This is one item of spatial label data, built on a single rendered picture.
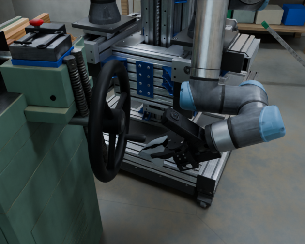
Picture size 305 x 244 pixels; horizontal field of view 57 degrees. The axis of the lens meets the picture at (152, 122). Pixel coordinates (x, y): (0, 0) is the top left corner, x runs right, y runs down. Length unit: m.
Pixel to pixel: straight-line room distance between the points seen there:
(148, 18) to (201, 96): 0.72
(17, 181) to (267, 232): 1.18
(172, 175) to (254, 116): 0.86
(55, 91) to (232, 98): 0.41
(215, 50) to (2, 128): 0.49
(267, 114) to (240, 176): 1.11
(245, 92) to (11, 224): 0.61
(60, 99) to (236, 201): 1.18
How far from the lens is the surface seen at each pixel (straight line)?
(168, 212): 1.50
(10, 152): 0.65
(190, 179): 1.41
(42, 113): 0.65
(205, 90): 0.71
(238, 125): 0.65
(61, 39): 0.64
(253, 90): 0.74
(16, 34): 0.93
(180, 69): 1.09
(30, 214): 0.76
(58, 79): 0.61
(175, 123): 0.65
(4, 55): 0.72
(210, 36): 0.71
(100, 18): 1.36
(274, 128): 0.65
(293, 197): 1.73
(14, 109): 0.64
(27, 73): 0.64
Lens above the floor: 1.20
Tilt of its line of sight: 36 degrees down
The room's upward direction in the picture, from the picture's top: straight up
